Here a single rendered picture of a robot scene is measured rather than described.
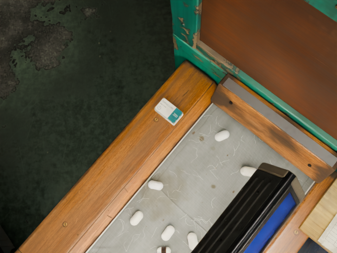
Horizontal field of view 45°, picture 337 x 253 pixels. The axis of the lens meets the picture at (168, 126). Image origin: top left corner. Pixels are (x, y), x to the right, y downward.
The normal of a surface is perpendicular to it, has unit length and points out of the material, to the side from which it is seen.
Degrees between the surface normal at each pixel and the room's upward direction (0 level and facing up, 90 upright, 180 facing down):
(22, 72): 0
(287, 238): 0
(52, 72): 0
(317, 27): 90
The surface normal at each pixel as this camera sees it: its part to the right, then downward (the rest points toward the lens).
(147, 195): -0.04, -0.25
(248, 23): -0.64, 0.75
